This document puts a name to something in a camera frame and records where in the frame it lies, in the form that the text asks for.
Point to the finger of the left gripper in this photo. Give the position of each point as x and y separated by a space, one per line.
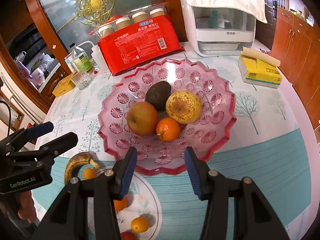
57 146
35 131

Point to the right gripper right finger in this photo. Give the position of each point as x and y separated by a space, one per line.
254 217

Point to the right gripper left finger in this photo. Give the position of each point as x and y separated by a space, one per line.
67 216

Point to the brown overripe banana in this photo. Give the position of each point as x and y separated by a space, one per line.
76 162

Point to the orange tangerine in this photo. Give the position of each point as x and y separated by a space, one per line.
120 205

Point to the small dark red fruit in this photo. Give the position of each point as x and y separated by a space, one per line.
127 235

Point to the small yellow kumquat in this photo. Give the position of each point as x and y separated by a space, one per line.
139 225

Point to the red yellow apple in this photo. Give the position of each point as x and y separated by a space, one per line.
142 118

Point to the orange tangerine plate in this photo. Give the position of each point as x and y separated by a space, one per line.
167 129

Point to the dark avocado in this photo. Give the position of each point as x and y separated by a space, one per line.
158 94

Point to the yellow speckled pear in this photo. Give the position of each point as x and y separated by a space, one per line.
184 107

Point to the person's left hand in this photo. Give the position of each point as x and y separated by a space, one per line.
27 210

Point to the yellow cardboard box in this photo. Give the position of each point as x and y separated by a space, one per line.
64 86

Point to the round white printed placemat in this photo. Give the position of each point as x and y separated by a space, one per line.
142 201

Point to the clear drinking glass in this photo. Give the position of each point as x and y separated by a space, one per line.
81 79

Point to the white small carton box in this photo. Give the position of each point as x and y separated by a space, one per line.
68 60

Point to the green label glass bottle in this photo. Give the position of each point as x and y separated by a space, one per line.
80 60

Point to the pink glass fruit bowl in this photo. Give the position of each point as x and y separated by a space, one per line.
205 135

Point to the gold ornament glass door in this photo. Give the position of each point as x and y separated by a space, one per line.
73 20

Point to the red paper cup package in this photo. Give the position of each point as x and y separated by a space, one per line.
136 38

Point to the yellow tissue pack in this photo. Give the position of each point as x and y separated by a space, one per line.
258 68

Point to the white countertop appliance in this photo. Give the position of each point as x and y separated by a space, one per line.
218 31

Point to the wooden wall cabinets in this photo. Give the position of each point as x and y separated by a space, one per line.
296 46

